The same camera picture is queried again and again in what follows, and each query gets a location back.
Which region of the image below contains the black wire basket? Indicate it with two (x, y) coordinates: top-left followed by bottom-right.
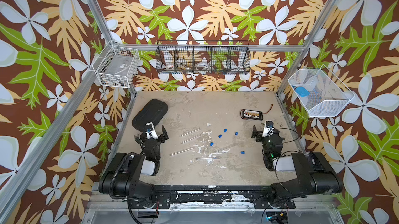
(155, 40), (251, 75)

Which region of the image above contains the white wire basket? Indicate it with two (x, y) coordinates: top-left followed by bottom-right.
(94, 46), (140, 89)

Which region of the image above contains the clear test tube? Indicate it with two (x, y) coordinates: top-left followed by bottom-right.
(170, 147), (195, 157)
(195, 157), (221, 161)
(179, 128), (201, 137)
(181, 134), (203, 144)

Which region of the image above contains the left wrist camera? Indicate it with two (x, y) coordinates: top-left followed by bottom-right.
(145, 122), (158, 140)

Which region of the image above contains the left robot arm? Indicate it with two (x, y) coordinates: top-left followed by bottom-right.
(98, 123), (169, 202)

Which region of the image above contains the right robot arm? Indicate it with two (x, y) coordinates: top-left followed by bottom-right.
(251, 121), (344, 201)

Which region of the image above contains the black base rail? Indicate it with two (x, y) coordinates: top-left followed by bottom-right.
(127, 185), (296, 209)

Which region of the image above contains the blue item in basket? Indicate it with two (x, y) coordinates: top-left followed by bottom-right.
(294, 87), (310, 97)

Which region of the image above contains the white mesh basket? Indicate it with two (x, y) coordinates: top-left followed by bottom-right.
(288, 65), (355, 118)

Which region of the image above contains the black tool case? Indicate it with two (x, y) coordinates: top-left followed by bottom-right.
(132, 99), (168, 132)

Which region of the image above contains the clear plastic box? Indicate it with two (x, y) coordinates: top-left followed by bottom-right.
(105, 55), (133, 76)

